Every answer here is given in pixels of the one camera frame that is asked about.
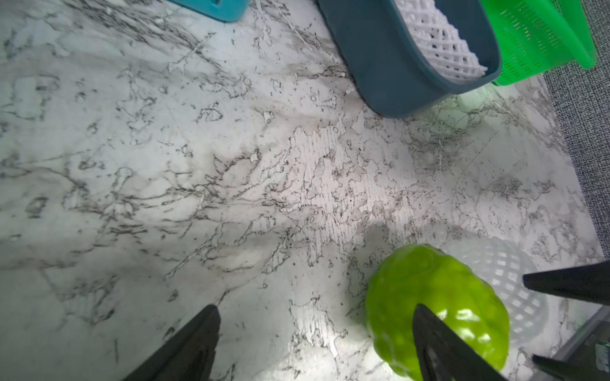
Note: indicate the green custard apple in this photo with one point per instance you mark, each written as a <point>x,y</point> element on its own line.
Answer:
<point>421,274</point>

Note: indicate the dark blue-grey tub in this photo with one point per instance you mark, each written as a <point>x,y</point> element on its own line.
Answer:
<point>391,74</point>

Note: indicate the white foam nets pile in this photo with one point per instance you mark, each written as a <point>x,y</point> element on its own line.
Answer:
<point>439,41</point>

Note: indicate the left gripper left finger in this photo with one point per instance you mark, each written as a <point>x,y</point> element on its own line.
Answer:
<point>188,355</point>

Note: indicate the white foam net sleeve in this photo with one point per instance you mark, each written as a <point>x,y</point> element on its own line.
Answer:
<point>502,265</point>

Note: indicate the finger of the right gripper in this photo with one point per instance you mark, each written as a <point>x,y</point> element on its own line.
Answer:
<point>564,371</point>
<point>586,283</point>

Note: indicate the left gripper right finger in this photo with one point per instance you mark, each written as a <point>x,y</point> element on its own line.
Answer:
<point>443,355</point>

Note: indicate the green plastic basket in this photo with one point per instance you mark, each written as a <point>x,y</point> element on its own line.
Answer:
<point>538,36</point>

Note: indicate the teal plastic basket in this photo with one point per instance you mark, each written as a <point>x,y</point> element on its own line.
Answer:
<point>220,10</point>

